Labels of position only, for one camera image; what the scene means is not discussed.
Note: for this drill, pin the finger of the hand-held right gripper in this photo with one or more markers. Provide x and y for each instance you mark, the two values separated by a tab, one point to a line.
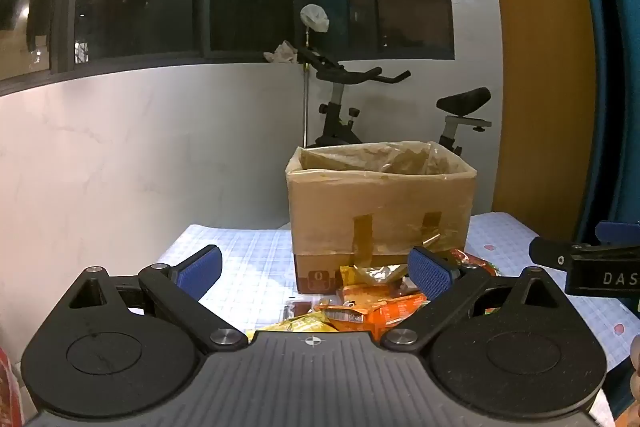
550	252
620	232

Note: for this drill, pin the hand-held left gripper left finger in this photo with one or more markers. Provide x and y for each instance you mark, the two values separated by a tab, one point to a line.
200	272

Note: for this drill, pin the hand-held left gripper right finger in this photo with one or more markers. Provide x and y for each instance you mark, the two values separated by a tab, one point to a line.
430	277

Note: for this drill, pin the cardboard box with plastic liner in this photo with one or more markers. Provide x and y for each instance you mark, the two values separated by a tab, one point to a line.
380	212

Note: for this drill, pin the person's right hand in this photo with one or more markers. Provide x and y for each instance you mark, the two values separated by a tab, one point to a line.
636	367

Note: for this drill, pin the checked tablecloth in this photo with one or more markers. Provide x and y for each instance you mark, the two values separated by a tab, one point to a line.
255	257

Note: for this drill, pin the yellow clear snack packet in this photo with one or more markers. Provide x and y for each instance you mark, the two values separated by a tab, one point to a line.
372	274

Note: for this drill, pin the orange snack packet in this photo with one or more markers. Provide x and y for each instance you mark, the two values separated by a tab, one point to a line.
380	309

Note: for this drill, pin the small brown snack packet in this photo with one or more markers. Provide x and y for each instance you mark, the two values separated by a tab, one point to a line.
299	309

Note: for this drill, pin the teal curtain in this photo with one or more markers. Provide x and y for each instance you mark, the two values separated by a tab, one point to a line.
615	57

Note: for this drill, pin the black exercise bike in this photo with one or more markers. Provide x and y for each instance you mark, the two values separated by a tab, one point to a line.
345	107

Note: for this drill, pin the wooden panel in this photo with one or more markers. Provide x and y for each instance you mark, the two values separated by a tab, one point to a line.
540	57

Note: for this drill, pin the thin metal pole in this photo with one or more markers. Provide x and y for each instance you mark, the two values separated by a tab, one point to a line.
305	107

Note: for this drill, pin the red packet with white print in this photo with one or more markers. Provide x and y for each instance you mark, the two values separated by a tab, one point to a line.
9	387

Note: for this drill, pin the crumpled plastic bag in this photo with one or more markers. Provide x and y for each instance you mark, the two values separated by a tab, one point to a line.
282	53

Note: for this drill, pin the white plastic bag on pole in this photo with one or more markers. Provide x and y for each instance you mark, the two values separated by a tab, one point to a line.
314	17

